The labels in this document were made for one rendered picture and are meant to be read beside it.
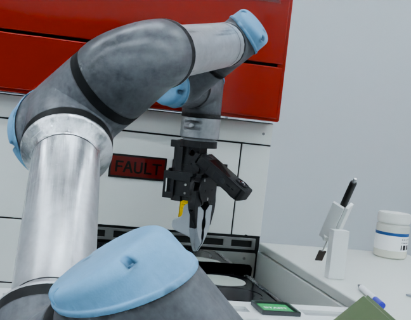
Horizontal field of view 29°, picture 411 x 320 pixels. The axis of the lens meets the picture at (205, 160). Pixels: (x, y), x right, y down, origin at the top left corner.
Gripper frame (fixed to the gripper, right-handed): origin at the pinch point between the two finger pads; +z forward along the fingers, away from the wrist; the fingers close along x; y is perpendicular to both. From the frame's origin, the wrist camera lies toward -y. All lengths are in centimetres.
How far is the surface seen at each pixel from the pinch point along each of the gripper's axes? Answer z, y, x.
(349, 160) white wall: -9, 25, -190
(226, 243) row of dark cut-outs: 1.9, 1.7, -16.6
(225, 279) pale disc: 7.5, -2.8, -7.6
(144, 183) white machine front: -9.7, 16.2, -5.4
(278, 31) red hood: -43.1, -5.3, -17.0
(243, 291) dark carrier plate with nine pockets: 7.5, -9.7, -0.9
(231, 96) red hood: -29.1, 1.2, -11.5
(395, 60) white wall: -52, 12, -200
